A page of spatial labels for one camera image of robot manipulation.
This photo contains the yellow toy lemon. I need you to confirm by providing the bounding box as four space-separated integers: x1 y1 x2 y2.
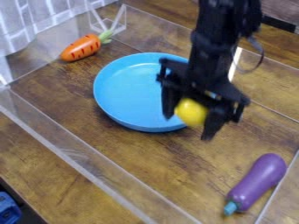
173 98 208 126

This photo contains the white patterned curtain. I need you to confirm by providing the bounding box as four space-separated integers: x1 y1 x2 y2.
0 0 117 58

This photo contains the purple toy eggplant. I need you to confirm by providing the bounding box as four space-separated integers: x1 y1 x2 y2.
222 153 286 216

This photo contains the black cable loop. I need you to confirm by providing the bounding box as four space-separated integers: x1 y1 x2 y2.
232 34 266 74

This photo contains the clear acrylic enclosure wall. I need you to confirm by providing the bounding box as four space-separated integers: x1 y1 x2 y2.
0 0 299 224

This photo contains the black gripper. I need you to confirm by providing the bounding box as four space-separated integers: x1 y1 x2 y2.
156 31 249 141

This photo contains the blue object at corner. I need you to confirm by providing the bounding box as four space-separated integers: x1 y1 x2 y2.
0 192 22 224

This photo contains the orange toy carrot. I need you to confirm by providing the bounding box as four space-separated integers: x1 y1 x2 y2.
60 30 113 62

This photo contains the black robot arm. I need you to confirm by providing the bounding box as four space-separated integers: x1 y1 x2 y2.
156 0 261 141

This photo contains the blue round tray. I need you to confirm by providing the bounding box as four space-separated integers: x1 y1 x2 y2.
93 52 186 132

